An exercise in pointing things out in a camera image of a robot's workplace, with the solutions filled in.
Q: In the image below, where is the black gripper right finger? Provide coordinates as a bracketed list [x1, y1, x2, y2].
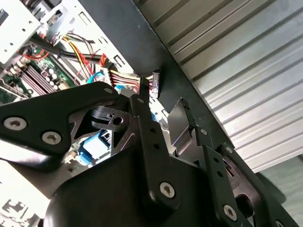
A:
[168, 98, 301, 227]

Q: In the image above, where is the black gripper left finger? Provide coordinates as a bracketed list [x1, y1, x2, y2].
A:
[0, 81, 183, 215]

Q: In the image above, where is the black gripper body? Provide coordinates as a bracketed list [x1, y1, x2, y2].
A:
[44, 148, 215, 227]

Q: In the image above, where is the coloured power wire black connector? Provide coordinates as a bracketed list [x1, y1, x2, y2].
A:
[100, 53, 163, 99]

